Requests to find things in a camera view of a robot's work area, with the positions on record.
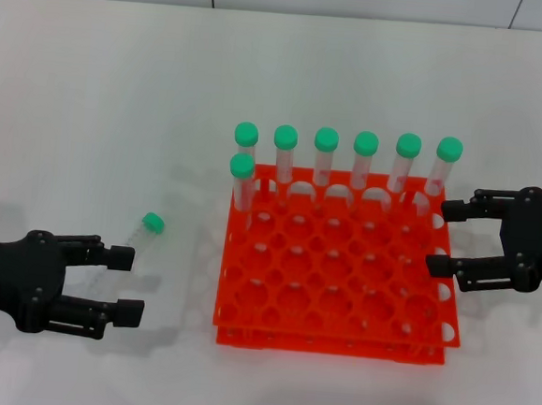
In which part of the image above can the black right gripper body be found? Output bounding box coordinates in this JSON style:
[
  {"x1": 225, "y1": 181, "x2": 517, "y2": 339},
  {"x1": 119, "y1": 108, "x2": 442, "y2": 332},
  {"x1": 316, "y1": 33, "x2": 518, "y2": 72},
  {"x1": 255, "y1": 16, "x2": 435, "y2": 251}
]
[{"x1": 494, "y1": 184, "x2": 542, "y2": 295}]

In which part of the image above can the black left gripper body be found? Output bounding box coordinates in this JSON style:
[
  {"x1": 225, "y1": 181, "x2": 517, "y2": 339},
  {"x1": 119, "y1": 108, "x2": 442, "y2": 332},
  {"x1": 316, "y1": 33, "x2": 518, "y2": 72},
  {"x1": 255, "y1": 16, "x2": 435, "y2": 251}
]
[{"x1": 0, "y1": 227, "x2": 70, "y2": 336}]

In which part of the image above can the clear test tube green cap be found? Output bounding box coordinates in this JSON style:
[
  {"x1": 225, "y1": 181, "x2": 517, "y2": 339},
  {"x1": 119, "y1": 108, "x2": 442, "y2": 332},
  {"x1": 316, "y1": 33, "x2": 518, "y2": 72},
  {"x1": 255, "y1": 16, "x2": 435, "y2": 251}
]
[
  {"x1": 85, "y1": 208, "x2": 166, "y2": 300},
  {"x1": 230, "y1": 121, "x2": 261, "y2": 174},
  {"x1": 310, "y1": 126, "x2": 342, "y2": 190},
  {"x1": 422, "y1": 135, "x2": 464, "y2": 199},
  {"x1": 226, "y1": 152, "x2": 257, "y2": 211},
  {"x1": 270, "y1": 123, "x2": 300, "y2": 189},
  {"x1": 387, "y1": 131, "x2": 424, "y2": 196},
  {"x1": 350, "y1": 130, "x2": 381, "y2": 193}
]

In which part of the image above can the orange test tube rack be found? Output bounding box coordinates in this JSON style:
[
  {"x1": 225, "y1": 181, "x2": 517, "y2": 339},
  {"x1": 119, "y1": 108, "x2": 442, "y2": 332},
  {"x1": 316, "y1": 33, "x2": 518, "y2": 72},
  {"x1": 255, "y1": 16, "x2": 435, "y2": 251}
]
[{"x1": 210, "y1": 161, "x2": 475, "y2": 368}]

